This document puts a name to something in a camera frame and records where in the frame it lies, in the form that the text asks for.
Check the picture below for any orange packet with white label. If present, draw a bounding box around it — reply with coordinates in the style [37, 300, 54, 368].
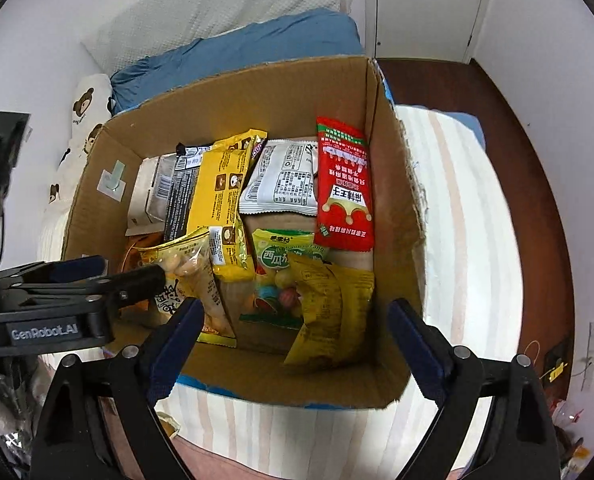
[121, 237, 164, 322]

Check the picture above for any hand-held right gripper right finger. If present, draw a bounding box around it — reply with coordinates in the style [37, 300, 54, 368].
[388, 299, 562, 480]

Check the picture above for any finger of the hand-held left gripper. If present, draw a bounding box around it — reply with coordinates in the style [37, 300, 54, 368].
[0, 255, 109, 289]
[24, 264, 168, 313]

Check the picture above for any silver white snack packet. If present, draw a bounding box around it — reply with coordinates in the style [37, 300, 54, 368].
[126, 155, 178, 237]

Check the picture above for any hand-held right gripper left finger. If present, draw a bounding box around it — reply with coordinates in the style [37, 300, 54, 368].
[29, 299, 205, 480]

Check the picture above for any striped pink blanket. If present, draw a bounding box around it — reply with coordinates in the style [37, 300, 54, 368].
[36, 105, 526, 480]

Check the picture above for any green candy packet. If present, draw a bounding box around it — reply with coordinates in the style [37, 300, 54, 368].
[239, 228, 331, 331]

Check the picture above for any black snack packet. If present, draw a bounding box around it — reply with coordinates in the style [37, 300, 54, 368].
[163, 142, 214, 242]

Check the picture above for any plain yellow snack packet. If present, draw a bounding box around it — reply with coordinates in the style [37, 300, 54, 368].
[282, 255, 377, 374]

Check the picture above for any bed with blue sheet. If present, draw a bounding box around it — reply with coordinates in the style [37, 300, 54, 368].
[109, 9, 488, 152]

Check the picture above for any clear yellow cookie packet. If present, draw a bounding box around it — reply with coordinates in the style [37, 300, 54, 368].
[136, 227, 238, 349]

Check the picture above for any large yellow snack packet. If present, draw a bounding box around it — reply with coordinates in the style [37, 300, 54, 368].
[186, 129, 268, 282]

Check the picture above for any white door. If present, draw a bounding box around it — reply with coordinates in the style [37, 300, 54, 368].
[363, 0, 494, 62]

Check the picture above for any bear print pillow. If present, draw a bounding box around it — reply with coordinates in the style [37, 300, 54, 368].
[41, 73, 114, 212]

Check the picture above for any grey white pillow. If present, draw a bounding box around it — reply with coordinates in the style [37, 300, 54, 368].
[81, 0, 354, 72]

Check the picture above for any small white snack packet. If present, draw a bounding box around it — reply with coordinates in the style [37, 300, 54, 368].
[239, 139, 322, 219]

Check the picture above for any printed cardboard box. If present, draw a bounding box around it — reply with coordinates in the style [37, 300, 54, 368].
[59, 55, 428, 411]

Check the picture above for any long red snack packet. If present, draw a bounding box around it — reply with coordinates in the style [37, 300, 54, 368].
[313, 116, 376, 254]

